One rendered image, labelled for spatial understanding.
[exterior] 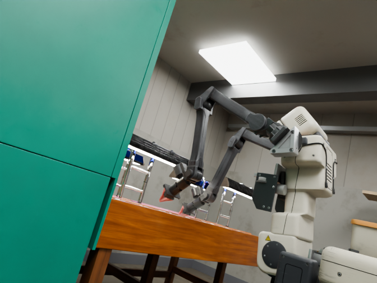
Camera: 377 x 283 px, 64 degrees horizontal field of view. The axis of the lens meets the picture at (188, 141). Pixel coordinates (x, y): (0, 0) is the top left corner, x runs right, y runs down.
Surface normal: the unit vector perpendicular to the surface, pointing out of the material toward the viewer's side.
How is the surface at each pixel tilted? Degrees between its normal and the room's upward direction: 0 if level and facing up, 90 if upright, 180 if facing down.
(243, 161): 90
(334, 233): 90
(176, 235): 90
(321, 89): 90
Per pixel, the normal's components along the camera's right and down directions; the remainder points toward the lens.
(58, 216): 0.71, 0.04
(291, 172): -0.61, -0.34
